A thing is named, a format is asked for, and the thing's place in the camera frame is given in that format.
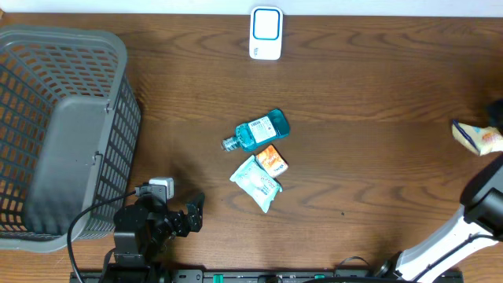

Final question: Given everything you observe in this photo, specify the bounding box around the teal mouthwash bottle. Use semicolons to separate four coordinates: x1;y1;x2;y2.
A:
221;108;291;153

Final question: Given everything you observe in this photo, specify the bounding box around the orange small box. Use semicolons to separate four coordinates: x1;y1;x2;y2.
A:
255;145;288;178

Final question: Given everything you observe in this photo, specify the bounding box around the yellow snack chips bag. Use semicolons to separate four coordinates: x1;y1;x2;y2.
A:
451;120;502;156

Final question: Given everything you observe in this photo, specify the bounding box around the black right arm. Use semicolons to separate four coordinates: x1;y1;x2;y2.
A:
375;100;502;282

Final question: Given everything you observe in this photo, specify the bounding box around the light blue candy packet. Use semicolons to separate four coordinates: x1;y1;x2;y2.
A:
229;156;282;213

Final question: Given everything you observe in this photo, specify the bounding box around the white barcode scanner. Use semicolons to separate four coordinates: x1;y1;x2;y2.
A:
249;6;284;61

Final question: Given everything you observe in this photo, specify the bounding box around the grey plastic mesh basket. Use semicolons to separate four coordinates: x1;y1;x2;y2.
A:
1;25;141;253

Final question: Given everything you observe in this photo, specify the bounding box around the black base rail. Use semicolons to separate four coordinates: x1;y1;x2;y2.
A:
70;268;464;283

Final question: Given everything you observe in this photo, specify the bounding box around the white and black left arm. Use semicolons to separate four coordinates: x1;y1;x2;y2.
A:
100;193;205;282

